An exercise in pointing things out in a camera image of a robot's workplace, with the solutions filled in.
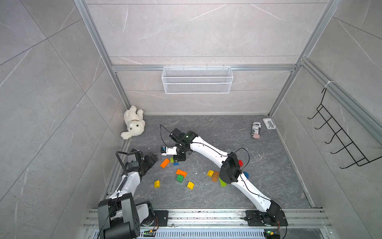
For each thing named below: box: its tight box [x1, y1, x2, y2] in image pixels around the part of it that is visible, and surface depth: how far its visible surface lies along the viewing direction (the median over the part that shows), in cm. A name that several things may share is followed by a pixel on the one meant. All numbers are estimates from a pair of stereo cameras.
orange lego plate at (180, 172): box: [176, 168, 188, 178], surface depth 90 cm
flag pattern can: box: [251, 121, 262, 140], surface depth 109 cm
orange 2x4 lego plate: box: [159, 158, 171, 169], surface depth 95 cm
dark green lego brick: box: [176, 174, 185, 184], surface depth 85 cm
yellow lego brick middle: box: [187, 181, 195, 191], surface depth 85 cm
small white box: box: [262, 118, 277, 130], surface depth 116 cm
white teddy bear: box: [120, 105, 146, 140], surface depth 107 cm
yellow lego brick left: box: [154, 179, 161, 189], surface depth 85 cm
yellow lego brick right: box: [206, 169, 215, 178], surface depth 89 cm
